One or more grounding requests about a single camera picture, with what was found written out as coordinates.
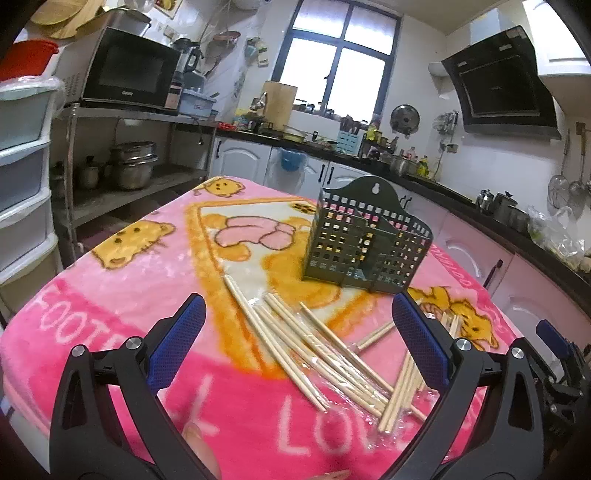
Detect hanging glass pot lid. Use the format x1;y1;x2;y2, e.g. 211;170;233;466
390;104;420;138

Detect metal shelf rack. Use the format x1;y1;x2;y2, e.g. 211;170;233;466
51;104;218;259

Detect light blue knife holder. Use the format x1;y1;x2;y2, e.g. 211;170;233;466
337;115;365;158

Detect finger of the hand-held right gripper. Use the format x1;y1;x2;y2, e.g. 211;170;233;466
536;320;587;370

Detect stack of steel pots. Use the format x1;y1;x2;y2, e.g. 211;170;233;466
109;141;159;191

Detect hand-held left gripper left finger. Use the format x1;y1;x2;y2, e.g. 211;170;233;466
48;293;218;480

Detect kitchen window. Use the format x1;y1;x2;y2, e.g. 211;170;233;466
271;0;402;121

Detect small steel lidded pot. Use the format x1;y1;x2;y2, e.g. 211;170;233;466
76;156;102;189

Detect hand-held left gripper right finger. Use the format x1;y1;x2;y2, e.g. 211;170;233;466
392;292;546;480

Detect hanging slotted skimmer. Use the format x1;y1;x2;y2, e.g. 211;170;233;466
569;138;588;200

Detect white base cabinets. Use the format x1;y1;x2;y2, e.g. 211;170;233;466
210;136;411;204

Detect light blue plastic box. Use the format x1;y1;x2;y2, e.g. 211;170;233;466
178;88;218;117

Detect clear plastic bag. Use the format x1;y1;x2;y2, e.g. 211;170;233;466
526;205;587;268

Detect wooden cutting board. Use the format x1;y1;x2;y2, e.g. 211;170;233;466
261;80;297;132

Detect black microwave oven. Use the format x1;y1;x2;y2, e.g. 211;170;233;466
53;26;182;116

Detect steel cooking pot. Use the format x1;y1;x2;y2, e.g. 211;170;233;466
392;154;419;176

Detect pink printed blanket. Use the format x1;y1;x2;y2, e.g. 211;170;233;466
0;176;525;480

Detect blender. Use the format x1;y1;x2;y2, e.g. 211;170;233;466
168;38;201;112

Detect pink base cabinets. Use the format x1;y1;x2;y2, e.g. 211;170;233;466
429;203;591;370

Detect hanging wire strainer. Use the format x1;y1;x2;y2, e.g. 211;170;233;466
548;138;571;210

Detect white plastic drawer tower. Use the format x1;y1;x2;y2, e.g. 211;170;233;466
0;76;65;315

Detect black range hood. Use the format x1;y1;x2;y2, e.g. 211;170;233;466
441;7;563;140

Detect person's left hand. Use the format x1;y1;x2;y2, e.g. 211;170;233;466
181;421;352;480

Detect white upper cabinet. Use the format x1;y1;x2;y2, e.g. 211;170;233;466
522;0;591;116

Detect pile of wooden chopsticks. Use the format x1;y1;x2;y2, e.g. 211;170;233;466
223;274;462;435

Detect blue hanging bin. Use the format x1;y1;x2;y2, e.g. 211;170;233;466
279;148;307;172

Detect tall steel pot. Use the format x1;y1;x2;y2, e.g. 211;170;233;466
492;193;514;223

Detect red plastic basin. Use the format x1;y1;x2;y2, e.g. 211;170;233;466
0;39;60;81

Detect green plastic utensil basket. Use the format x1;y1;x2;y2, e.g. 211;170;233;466
302;175;435;295

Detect black kitchen countertop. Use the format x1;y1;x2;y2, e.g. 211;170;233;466
215;127;591;319

